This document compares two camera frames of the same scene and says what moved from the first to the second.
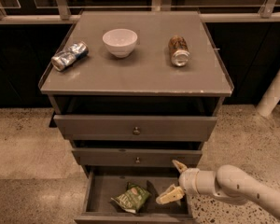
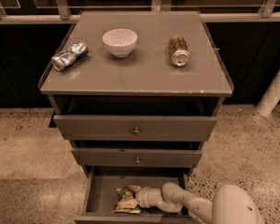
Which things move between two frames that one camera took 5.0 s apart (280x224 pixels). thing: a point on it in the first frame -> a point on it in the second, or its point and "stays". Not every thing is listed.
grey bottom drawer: (100, 184) stays
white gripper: (189, 180) -> (143, 197)
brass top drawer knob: (136, 132) stays
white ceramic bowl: (120, 41) stays
